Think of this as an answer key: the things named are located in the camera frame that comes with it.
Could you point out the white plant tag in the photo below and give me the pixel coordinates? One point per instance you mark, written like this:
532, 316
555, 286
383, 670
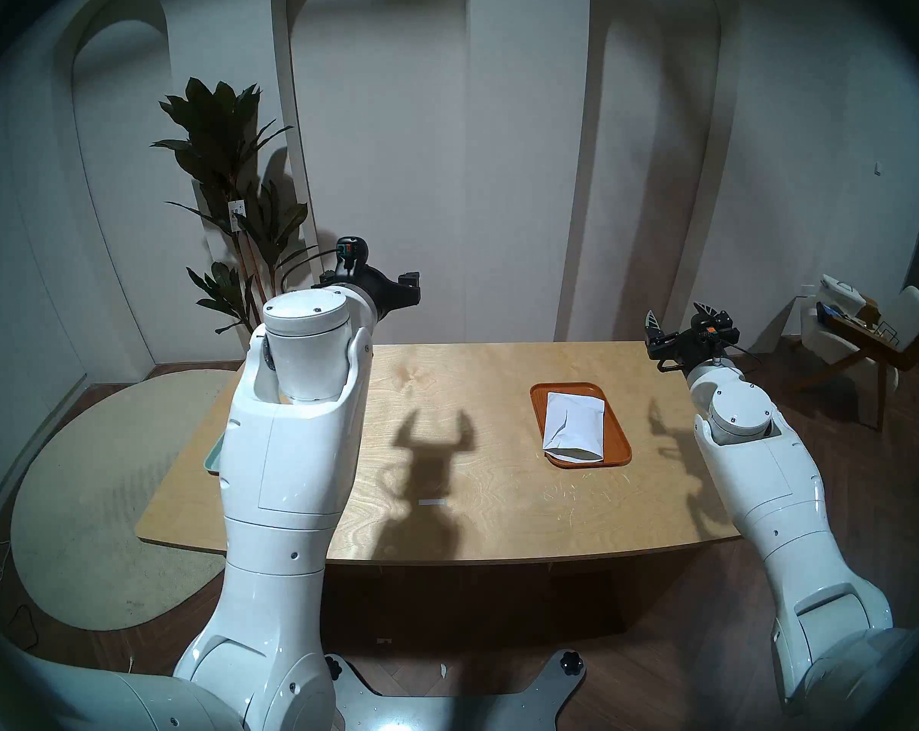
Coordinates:
238, 215

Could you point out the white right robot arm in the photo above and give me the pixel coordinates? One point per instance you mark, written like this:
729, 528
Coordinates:
779, 493

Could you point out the cream wooden armchair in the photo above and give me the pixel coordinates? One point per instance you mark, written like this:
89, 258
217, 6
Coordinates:
912, 318

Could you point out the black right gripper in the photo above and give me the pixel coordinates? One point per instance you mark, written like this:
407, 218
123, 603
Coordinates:
695, 347

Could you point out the black star knob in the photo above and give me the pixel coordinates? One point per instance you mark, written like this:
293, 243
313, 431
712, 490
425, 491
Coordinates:
333, 668
572, 663

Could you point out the white paper envelope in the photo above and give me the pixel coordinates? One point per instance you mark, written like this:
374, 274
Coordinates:
573, 429

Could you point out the white bag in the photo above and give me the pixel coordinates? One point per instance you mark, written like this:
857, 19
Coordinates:
840, 289

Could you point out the beige oval rug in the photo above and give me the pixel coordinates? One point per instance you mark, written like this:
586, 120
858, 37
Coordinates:
101, 493

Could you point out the light wooden table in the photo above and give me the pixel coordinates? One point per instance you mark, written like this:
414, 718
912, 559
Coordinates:
505, 524

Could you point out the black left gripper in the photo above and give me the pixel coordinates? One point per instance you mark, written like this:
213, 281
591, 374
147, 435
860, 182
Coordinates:
379, 292

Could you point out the orange wood-grain tray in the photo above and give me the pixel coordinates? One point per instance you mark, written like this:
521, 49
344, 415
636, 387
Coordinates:
617, 444

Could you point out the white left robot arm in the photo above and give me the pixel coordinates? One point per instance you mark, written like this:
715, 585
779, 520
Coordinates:
284, 463

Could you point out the tall dark green plant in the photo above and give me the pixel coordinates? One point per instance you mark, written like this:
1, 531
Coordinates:
219, 143

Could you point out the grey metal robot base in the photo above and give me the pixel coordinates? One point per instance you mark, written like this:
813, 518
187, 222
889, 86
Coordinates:
459, 710

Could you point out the teal printed tray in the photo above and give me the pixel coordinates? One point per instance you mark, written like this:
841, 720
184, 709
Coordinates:
214, 457

